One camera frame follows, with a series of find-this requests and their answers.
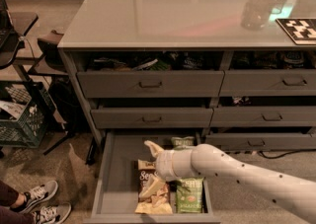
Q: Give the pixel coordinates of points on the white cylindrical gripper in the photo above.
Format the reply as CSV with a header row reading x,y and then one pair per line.
x,y
163,165

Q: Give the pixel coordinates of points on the brown sea salt chip bag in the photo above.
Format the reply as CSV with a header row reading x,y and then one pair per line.
x,y
159,202

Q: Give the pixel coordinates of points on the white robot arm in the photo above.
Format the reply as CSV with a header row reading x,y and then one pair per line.
x,y
296,195

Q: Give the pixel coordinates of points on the rear green chip bag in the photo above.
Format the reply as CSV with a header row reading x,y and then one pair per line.
x,y
182,142

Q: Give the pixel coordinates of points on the green chip bag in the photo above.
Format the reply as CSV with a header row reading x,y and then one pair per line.
x,y
189,195
182,142

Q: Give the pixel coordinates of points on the front green chip bag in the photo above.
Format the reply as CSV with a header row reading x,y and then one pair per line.
x,y
189,195

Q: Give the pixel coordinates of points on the open bottom left drawer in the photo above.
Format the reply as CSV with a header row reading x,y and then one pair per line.
x,y
117,187

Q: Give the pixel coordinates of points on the middle left drawer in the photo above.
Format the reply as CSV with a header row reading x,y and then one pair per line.
x,y
151,117

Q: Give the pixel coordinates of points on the middle right drawer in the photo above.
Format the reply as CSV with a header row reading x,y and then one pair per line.
x,y
263,116

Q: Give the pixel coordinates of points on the top left drawer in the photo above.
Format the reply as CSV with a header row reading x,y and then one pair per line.
x,y
150,84

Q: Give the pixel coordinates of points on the snacks in top left drawer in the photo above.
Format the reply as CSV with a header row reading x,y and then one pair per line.
x,y
154,61

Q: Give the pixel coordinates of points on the snacks in drawer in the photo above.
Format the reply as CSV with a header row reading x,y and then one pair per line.
x,y
154,61
272,60

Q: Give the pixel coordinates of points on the grey cabinet with counter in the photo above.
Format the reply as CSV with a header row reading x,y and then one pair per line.
x,y
222,26

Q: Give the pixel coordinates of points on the top right drawer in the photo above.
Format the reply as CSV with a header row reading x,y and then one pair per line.
x,y
269,82

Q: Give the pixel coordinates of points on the snacks in top right drawer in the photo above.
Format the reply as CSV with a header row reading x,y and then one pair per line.
x,y
272,60

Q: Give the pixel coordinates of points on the lower grey sneaker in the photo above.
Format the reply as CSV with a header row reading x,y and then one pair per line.
x,y
55,214

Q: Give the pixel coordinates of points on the grey sneaker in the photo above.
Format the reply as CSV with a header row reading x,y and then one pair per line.
x,y
27,200
55,214

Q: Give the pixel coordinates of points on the upper grey sneaker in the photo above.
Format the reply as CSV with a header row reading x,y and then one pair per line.
x,y
27,200

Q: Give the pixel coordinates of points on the green plastic crate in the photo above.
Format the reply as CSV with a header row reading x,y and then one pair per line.
x,y
25,113

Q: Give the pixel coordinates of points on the person leg maroon trousers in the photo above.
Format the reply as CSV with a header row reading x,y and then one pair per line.
x,y
10,199

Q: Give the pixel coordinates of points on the black white marker board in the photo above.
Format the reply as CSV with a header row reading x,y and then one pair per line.
x,y
302,31

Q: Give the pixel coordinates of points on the black chair frame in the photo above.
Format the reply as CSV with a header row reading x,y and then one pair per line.
x,y
13,29

